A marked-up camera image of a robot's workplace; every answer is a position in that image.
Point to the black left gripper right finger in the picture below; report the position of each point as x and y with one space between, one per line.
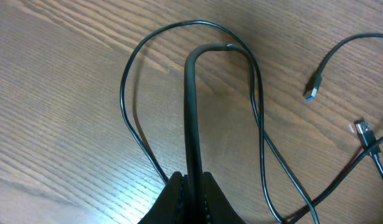
218 208

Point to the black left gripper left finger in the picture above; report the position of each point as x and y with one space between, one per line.
169 206

